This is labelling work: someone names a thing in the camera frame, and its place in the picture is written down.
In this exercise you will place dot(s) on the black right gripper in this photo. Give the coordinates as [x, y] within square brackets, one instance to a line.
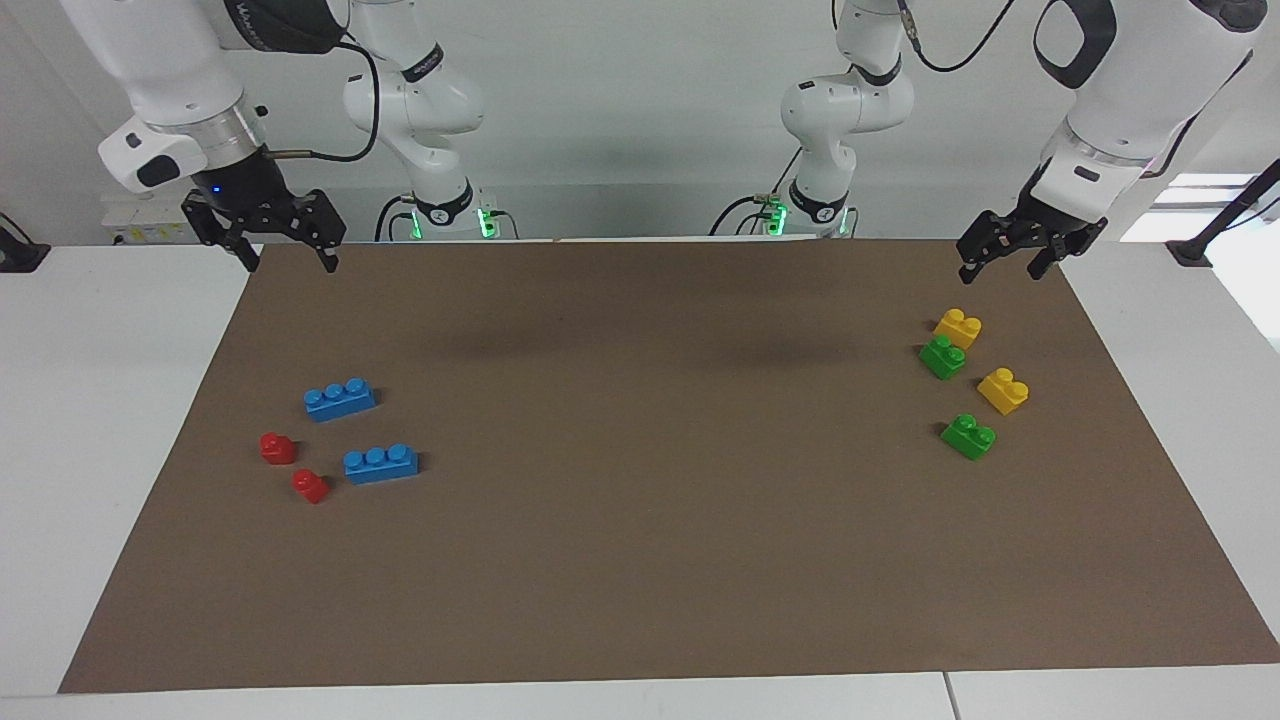
[245, 190]

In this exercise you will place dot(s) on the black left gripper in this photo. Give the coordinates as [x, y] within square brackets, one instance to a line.
[1040, 222]

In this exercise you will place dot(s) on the green two-stud toy brick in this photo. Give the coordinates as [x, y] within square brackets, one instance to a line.
[968, 438]
[942, 360]

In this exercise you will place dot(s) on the blue three-stud toy brick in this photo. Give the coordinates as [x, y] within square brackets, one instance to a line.
[382, 466]
[340, 402]

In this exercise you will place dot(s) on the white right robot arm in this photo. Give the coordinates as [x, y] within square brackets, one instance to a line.
[180, 70]

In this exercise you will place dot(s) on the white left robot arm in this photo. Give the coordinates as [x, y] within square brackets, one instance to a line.
[1130, 90]

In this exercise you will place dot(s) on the yellow two-stud toy brick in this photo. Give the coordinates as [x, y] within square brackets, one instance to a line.
[958, 330]
[1003, 393]

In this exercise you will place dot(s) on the black clamp stand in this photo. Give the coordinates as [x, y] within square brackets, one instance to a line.
[20, 255]
[1190, 250]

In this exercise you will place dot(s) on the red one-stud toy brick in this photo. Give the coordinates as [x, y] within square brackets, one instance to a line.
[277, 449]
[310, 487]

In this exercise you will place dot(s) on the brown table mat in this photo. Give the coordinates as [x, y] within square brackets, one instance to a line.
[650, 550]

